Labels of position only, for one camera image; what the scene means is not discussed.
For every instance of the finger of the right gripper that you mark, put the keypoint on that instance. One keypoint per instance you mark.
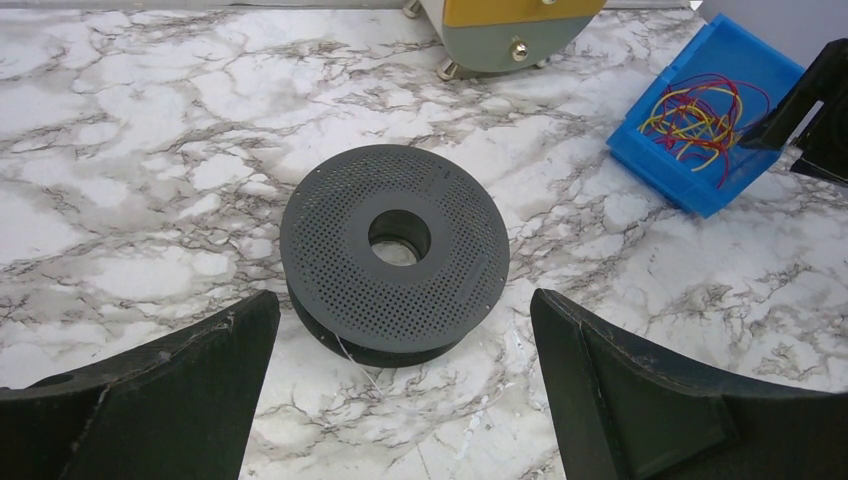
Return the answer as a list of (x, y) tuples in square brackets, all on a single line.
[(820, 82), (823, 144)]

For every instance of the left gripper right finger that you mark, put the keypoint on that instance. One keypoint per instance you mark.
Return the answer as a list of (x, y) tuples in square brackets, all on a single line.
[(624, 407)]

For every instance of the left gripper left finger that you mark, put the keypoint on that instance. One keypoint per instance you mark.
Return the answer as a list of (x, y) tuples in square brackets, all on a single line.
[(178, 407)]

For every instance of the blue plastic bin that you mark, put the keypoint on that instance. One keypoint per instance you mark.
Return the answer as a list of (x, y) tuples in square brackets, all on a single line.
[(681, 136)]

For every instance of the black cable spool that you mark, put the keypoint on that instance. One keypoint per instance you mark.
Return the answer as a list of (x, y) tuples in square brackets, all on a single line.
[(392, 254)]

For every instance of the round cream drawer cabinet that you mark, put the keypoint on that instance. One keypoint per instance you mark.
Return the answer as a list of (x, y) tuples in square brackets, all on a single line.
[(483, 37)]

